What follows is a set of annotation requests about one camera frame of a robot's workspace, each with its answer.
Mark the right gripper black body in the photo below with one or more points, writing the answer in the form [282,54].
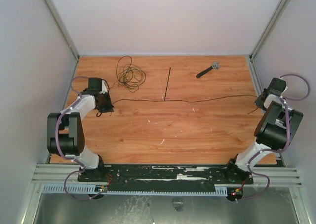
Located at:
[259,101]

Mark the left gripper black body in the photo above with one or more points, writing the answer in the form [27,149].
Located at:
[106,105]

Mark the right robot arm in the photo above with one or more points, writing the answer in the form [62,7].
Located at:
[273,134]

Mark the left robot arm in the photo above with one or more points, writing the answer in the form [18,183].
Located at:
[65,134]

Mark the black zip tie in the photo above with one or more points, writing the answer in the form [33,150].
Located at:
[167,84]

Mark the black adjustable wrench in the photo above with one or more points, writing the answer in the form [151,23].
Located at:
[215,65]

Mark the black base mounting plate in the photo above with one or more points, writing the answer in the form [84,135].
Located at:
[166,178]

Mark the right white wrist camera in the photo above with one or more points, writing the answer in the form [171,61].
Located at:
[283,84]

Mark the aluminium front rail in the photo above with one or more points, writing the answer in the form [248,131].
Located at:
[262,175]

